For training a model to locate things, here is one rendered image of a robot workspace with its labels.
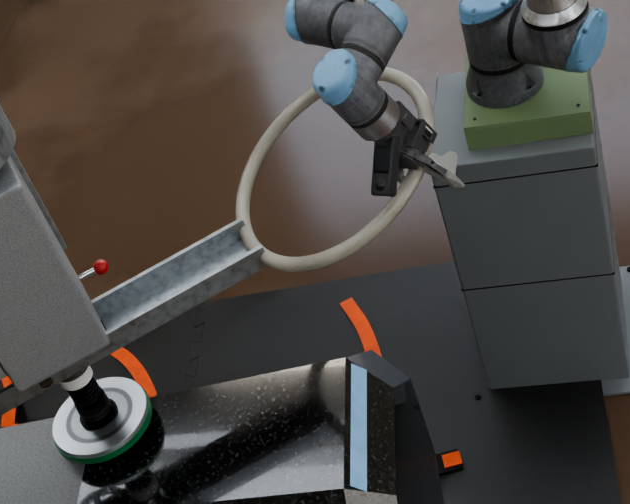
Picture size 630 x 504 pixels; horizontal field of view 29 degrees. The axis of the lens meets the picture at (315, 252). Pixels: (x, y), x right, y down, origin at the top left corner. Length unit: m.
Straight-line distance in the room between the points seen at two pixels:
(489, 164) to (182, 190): 1.96
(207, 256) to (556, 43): 0.91
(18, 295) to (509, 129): 1.29
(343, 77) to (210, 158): 2.69
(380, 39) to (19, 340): 0.87
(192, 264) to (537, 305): 1.11
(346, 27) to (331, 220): 2.11
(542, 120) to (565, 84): 0.13
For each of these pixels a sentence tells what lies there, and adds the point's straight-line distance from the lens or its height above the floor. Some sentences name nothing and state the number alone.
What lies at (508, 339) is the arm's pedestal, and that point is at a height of 0.22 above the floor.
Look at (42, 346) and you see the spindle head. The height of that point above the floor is 1.22.
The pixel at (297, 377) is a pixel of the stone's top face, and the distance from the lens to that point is 2.58.
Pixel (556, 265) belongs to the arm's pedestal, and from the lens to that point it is 3.18.
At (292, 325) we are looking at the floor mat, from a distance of 3.91.
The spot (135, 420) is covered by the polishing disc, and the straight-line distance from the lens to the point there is 2.58.
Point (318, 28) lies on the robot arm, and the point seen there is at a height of 1.55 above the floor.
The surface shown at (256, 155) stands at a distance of 2.64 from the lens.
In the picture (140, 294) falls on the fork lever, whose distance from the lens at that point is 2.54.
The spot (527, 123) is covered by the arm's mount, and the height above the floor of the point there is 0.91.
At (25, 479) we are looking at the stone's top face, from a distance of 2.69.
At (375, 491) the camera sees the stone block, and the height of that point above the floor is 0.79.
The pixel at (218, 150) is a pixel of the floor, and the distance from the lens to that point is 4.80.
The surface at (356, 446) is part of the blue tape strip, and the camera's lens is 2.45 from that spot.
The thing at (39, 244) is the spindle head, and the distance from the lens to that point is 2.21.
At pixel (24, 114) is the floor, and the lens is 5.58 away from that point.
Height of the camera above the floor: 2.68
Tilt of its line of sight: 40 degrees down
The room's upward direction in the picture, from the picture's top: 20 degrees counter-clockwise
